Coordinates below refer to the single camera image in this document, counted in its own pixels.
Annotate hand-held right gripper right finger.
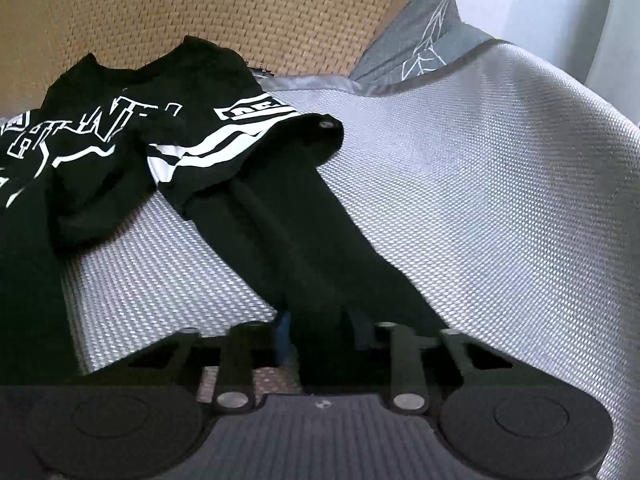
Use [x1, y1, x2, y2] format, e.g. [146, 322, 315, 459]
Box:
[355, 321, 566, 413]

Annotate tan woven mattress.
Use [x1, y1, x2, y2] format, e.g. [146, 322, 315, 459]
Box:
[0, 0, 463, 111]

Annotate black printed t-shirt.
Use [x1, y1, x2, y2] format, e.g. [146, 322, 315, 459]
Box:
[0, 35, 446, 386]

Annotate grey pillow with line print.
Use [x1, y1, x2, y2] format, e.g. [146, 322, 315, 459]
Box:
[347, 0, 501, 98]

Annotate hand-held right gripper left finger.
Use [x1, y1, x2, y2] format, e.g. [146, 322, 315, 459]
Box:
[75, 312, 296, 413]

